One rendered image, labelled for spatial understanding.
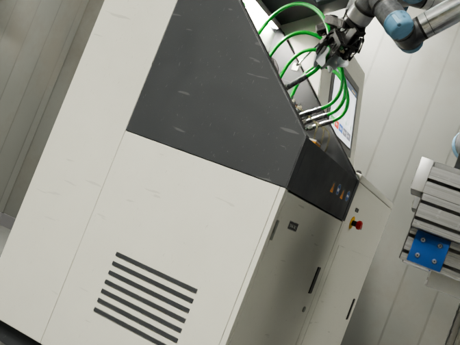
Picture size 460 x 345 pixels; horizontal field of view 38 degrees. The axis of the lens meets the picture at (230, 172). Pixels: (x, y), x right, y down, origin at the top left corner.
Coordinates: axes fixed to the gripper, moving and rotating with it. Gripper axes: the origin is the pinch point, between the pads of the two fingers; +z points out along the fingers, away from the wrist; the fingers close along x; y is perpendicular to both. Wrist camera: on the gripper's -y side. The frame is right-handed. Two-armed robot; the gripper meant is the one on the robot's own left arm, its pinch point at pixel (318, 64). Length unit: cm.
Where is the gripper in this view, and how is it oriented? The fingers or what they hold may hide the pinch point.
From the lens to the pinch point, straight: 216.6
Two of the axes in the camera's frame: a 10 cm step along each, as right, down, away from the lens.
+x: 8.7, 1.3, 4.8
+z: -4.5, 6.2, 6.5
